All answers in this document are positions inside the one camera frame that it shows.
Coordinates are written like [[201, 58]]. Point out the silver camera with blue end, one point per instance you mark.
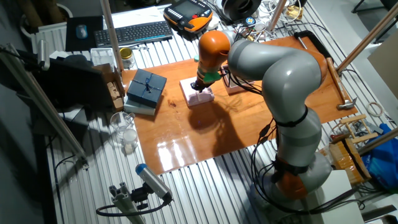
[[154, 182]]

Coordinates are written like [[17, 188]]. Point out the beige cardboard sheet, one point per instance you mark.
[[387, 65]]

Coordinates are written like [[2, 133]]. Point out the dark monitor panel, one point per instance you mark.
[[71, 84]]

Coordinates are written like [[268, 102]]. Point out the aluminium profile camera mount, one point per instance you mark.
[[126, 203]]

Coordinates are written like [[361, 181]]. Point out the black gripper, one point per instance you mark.
[[199, 84]]

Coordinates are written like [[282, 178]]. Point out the small wooden rack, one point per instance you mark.
[[354, 119]]

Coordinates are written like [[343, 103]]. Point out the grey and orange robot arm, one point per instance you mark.
[[286, 77]]

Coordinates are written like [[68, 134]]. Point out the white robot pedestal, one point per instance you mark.
[[337, 193]]

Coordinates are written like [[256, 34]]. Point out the orange and black teach pendant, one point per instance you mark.
[[188, 14]]

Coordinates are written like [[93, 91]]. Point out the brown cardboard box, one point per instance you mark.
[[115, 90]]

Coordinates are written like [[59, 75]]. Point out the round blue badge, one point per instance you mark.
[[250, 20]]

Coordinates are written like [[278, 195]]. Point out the clear plastic tray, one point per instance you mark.
[[102, 56]]

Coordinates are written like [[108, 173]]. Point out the taped cardboard package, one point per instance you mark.
[[348, 161]]

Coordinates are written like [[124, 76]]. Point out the gold shiny packet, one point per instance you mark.
[[294, 12]]

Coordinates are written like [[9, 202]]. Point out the white gift box lid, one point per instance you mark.
[[202, 99]]

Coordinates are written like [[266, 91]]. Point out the black filament spool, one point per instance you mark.
[[236, 9]]

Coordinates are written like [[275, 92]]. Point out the glossy wooden board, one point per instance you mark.
[[174, 137]]

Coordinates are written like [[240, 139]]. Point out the black mouse pad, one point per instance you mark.
[[93, 25]]

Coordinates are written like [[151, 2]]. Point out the black computer keyboard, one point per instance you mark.
[[133, 33]]

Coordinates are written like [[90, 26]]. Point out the blue plastic bag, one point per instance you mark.
[[384, 158]]

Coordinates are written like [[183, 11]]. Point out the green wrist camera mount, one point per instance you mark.
[[213, 77]]

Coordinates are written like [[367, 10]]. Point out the black chair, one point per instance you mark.
[[391, 3]]

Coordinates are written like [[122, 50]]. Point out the wooden frame pole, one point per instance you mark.
[[377, 141], [367, 39], [110, 31], [277, 14]]

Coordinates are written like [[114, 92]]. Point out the white paper sheets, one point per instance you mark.
[[136, 15]]

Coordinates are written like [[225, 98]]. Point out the aluminium frame beam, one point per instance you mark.
[[40, 102]]

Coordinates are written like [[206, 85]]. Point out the small clear plastic cup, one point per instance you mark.
[[130, 140]]

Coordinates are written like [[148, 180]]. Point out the dark blue ribboned gift box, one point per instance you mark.
[[146, 88]]

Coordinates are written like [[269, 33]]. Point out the clear glass measuring cup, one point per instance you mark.
[[121, 123]]

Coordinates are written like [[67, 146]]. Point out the grey computer mouse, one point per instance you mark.
[[81, 31]]

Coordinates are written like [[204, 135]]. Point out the white rounded object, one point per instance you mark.
[[213, 23]]

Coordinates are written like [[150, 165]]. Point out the glass jar with yellow lid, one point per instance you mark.
[[127, 57]]

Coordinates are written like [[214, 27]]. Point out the open pink box base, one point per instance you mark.
[[236, 89]]

